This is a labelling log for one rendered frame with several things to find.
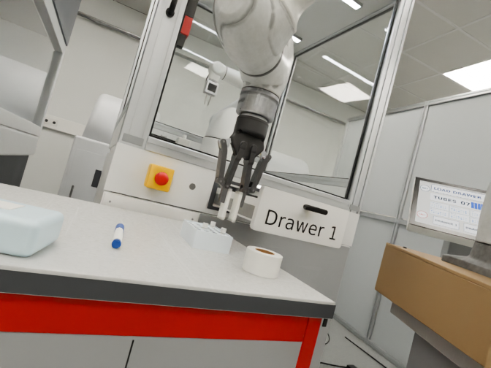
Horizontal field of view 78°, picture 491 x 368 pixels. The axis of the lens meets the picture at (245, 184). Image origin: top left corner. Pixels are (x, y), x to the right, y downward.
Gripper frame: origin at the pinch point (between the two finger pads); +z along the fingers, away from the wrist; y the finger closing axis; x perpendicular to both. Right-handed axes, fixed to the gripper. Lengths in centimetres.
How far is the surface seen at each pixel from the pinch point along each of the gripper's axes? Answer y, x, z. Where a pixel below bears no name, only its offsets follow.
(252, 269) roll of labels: -1.1, 15.6, 9.5
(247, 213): -9.1, -9.0, 1.4
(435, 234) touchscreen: -99, -18, -8
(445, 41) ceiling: -223, -135, -194
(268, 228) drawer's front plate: -12.0, -1.4, 3.2
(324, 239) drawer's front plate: -30.0, -2.0, 2.7
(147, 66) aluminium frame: 24, -34, -33
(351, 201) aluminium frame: -69, -37, -13
